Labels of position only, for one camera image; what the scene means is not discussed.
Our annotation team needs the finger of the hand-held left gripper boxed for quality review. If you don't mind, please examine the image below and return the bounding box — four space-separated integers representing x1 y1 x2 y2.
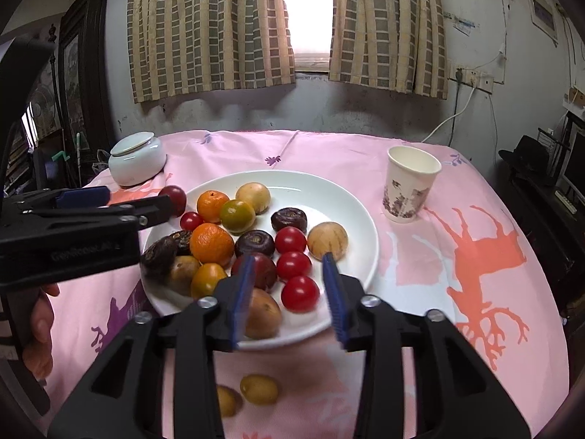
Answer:
0 195 173 245
4 186 110 213

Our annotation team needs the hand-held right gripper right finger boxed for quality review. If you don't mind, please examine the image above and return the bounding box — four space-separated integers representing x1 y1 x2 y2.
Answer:
321 251 542 439

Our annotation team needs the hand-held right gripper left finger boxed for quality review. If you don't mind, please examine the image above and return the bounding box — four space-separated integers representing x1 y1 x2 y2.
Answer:
48 254 257 439

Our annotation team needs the pale yellow round fruit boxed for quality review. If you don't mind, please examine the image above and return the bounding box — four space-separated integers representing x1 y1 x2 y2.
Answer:
244 288 283 340
235 183 271 215

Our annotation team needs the dark red plum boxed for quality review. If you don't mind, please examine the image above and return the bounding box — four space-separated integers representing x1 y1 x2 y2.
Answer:
158 185 188 217
231 253 279 292

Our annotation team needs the red cherry tomato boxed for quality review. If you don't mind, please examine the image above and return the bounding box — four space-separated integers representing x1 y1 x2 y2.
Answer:
276 251 313 281
180 211 205 232
280 275 320 312
275 226 307 254

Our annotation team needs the orange yellow tomato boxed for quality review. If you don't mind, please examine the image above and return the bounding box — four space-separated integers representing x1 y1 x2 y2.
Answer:
190 263 228 300

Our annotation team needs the large dark water chestnut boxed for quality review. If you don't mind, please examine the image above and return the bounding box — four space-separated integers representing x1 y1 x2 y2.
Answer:
139 237 178 279

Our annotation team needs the large orange mandarin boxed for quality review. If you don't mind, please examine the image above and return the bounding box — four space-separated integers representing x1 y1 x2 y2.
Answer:
189 222 235 267

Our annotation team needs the small orange mandarin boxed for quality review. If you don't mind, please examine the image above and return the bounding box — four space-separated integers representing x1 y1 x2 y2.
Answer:
196 190 230 223

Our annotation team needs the striped brown green fruit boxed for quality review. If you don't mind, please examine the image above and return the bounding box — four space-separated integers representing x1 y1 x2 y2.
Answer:
307 222 349 260

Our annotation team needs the brownish yellow round fruit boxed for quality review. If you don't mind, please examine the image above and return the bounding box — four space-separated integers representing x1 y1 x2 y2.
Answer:
167 255 202 296

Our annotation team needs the yellow green round fruit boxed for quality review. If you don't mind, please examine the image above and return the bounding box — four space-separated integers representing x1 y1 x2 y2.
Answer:
219 199 256 233

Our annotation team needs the white oval plate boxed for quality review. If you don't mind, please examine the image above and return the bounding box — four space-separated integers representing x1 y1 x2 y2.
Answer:
141 171 381 352

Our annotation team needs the person's left hand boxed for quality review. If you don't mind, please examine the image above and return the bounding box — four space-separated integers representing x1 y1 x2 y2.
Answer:
20 284 61 379

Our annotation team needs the clear plastic bag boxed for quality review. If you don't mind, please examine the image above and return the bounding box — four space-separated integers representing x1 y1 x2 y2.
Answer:
90 149 113 177

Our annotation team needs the white lidded ceramic jar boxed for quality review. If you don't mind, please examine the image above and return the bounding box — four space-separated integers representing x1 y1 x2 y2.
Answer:
108 132 167 187

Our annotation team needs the small yellow fruit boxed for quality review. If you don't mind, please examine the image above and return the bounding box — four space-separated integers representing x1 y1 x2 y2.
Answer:
216 385 243 418
240 374 279 405

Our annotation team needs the dark framed picture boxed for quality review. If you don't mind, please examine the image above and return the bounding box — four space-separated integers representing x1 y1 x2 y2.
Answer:
57 0 115 156

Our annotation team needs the floral paper cup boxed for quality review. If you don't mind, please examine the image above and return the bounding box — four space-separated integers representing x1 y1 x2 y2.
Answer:
382 146 442 224

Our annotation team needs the pink printed tablecloth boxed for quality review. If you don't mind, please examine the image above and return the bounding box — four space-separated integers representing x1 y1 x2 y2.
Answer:
43 129 572 439

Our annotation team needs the checked brown curtain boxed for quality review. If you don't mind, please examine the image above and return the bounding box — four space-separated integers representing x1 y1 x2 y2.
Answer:
328 0 449 100
127 0 297 104

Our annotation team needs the black hat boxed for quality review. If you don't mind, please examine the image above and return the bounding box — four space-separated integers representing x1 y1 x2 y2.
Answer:
498 135 551 177

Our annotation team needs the window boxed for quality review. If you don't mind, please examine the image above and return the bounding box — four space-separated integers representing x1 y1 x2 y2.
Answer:
276 0 336 76

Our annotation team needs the computer monitor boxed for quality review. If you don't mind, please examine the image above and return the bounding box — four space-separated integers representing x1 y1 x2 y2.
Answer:
560 123 585 197

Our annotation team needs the white cable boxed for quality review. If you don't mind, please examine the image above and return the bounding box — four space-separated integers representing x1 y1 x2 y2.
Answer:
419 83 477 145

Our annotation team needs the white wall socket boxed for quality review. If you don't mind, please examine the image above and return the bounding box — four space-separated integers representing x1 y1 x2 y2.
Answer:
450 66 495 93

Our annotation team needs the white framed wall notice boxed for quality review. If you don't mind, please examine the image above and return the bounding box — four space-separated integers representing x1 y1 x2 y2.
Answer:
526 0 559 46

